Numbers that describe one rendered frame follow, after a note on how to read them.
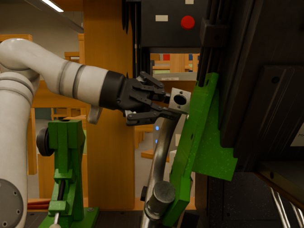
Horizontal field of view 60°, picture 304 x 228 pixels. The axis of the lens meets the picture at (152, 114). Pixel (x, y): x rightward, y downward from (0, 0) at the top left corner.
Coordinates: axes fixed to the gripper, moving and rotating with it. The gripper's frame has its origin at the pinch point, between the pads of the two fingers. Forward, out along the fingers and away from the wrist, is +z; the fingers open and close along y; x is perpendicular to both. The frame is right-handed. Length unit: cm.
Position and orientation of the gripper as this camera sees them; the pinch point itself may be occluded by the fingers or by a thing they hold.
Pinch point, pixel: (172, 106)
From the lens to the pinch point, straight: 53.4
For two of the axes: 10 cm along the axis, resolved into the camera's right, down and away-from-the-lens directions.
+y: 1.7, -7.6, 6.2
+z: 9.7, 2.6, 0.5
